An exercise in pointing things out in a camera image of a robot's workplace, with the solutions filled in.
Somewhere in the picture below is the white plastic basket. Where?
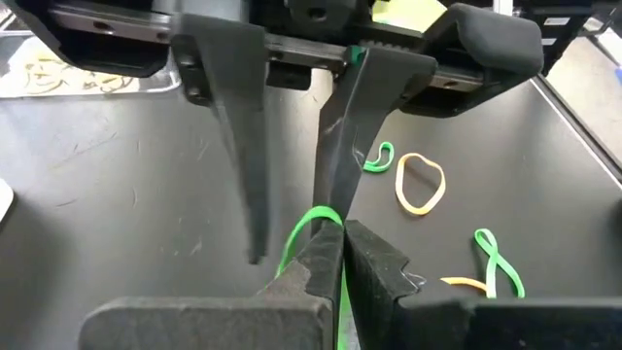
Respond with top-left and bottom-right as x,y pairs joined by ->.
0,177 -> 15,226

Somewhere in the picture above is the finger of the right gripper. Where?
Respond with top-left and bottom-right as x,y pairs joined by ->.
170,12 -> 271,266
310,46 -> 438,235

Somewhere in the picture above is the yellow rubber band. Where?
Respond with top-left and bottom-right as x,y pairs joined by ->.
23,56 -> 70,94
82,71 -> 138,94

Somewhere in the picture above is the black table mat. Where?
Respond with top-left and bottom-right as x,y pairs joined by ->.
0,67 -> 622,350

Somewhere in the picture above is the green rubber band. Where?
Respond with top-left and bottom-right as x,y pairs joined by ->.
274,204 -> 352,350
363,140 -> 396,174
473,227 -> 527,299

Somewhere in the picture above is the clear plastic basket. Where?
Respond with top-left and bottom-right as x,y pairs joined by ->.
0,26 -> 182,99

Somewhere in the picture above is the yellow plastic basket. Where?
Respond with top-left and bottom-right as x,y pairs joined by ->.
371,0 -> 449,34

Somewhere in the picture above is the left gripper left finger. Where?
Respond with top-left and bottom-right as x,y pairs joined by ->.
77,219 -> 345,350

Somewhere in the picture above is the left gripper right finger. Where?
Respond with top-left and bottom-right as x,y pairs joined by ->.
343,219 -> 622,350

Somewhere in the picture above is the orange rubber band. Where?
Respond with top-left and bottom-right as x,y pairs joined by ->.
395,152 -> 447,217
439,275 -> 488,295

